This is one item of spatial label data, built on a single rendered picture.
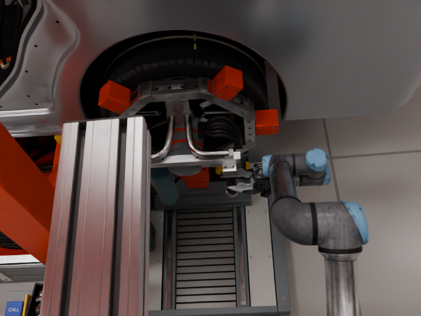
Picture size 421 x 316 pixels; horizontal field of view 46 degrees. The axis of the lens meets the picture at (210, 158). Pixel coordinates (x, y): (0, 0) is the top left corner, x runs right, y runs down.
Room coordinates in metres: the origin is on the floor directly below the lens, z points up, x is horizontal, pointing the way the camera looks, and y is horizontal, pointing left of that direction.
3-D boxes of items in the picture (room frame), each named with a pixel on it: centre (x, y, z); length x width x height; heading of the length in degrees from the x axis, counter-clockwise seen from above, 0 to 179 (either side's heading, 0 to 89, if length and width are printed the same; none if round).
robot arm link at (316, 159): (0.77, -0.34, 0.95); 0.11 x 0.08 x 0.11; 81
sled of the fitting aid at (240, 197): (1.23, 0.06, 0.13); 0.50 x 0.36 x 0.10; 82
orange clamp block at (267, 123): (1.03, -0.24, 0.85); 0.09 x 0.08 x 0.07; 82
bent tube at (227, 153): (0.93, 0.00, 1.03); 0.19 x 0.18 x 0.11; 172
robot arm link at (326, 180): (0.77, -0.36, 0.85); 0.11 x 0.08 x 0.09; 82
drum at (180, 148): (0.99, 0.09, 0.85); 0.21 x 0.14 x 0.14; 172
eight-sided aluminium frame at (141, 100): (1.06, 0.08, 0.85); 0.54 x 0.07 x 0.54; 82
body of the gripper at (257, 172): (0.79, -0.20, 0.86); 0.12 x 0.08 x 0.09; 82
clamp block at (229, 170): (0.84, -0.06, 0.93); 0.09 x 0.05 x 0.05; 172
